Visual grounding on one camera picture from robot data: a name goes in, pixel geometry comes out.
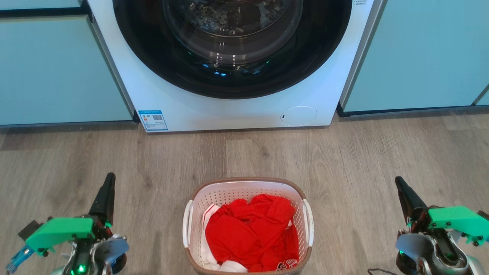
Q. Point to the white garment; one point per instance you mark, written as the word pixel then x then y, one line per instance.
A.
pixel 206 252

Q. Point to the narrow pale green cabinet panel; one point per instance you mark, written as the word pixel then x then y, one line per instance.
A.
pixel 38 4

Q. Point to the black round washer door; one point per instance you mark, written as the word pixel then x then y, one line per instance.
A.
pixel 153 57

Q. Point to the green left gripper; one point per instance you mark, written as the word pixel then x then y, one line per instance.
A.
pixel 61 231

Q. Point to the white front-load washing machine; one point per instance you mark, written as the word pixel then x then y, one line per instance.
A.
pixel 237 112

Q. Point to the red mesh garment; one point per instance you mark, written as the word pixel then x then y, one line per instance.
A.
pixel 244 236

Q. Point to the white perforated laundry basket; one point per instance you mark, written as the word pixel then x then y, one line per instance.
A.
pixel 225 194

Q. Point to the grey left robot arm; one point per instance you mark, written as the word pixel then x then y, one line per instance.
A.
pixel 103 252

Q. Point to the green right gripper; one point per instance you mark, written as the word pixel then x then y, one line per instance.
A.
pixel 458 219

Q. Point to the blue energy label sticker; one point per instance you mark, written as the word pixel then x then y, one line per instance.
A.
pixel 153 120

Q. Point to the round white filter cover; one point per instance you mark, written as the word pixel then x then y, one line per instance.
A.
pixel 298 116

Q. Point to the pale green cabinet door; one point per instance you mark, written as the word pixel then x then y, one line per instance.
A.
pixel 420 53
pixel 484 98
pixel 57 72

